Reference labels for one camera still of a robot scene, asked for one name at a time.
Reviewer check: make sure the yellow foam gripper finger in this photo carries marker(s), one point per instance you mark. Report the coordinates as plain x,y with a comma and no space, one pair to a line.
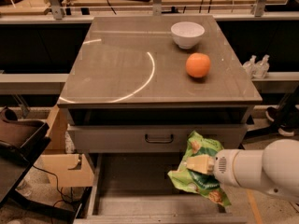
203,164

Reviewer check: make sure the green rice chip bag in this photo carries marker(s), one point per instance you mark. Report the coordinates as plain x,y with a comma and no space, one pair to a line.
190,181

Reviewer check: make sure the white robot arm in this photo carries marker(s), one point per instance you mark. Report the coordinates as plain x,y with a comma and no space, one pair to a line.
274,171

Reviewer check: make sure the open grey middle drawer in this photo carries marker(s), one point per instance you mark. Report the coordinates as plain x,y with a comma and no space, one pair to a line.
135,189

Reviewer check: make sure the grey drawer cabinet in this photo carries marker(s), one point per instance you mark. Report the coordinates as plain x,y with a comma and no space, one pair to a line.
129,71

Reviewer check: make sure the orange fruit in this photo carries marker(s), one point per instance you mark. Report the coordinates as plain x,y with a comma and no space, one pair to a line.
198,65

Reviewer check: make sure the clear plastic bottle left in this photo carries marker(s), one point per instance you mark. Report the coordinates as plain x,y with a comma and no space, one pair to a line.
249,65

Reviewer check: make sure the clear plastic bottle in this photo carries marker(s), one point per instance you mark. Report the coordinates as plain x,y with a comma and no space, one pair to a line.
261,67
249,65

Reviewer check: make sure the clear plastic bottle right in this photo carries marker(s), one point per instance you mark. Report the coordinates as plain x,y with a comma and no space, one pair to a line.
261,67

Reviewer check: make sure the white ceramic bowl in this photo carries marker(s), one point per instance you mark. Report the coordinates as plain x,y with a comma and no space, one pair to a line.
187,34

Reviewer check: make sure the cardboard box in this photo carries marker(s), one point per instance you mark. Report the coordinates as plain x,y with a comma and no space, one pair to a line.
61,158

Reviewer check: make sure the dark tray cart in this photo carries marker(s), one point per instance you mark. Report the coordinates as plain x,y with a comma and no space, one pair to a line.
21,143

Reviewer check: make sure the grey upper drawer with handle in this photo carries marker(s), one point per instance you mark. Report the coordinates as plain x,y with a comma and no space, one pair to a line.
150,138

